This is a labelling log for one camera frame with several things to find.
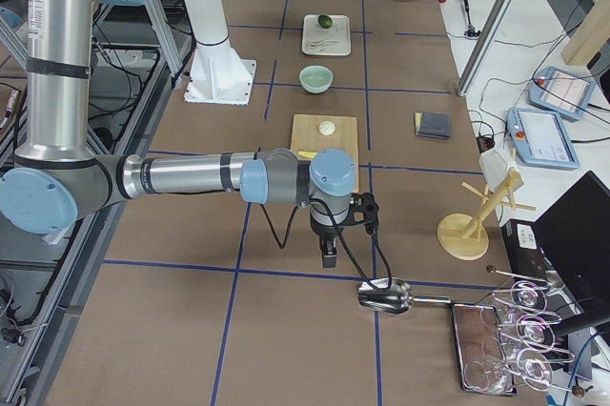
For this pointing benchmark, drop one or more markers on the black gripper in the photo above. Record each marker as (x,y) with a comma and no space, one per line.
(326,233)

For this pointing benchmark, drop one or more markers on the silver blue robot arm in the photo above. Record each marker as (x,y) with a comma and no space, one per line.
(57,179)

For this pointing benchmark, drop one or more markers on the light green ceramic bowl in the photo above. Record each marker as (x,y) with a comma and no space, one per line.
(316,79)

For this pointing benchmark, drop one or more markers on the metal ice scoop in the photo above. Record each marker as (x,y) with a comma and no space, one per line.
(394,296)

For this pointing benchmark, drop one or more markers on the wooden mug tree stand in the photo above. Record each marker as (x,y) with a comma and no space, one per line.
(462,235)

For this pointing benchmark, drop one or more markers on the grey yellow folded cloth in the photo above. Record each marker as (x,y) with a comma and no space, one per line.
(433,124)

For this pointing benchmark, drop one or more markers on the wine glass rack tray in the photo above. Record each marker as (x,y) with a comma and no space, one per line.
(507,339)

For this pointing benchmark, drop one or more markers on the white bear serving tray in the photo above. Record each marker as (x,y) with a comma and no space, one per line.
(340,31)

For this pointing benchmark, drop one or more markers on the blue teach pendant tablet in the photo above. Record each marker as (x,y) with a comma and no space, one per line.
(541,139)

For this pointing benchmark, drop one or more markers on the black monitor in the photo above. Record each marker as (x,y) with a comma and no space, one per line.
(574,236)

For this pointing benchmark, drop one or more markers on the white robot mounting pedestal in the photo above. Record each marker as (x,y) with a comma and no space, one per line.
(218,74)

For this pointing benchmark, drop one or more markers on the aluminium frame post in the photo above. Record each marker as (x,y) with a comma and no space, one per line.
(483,45)

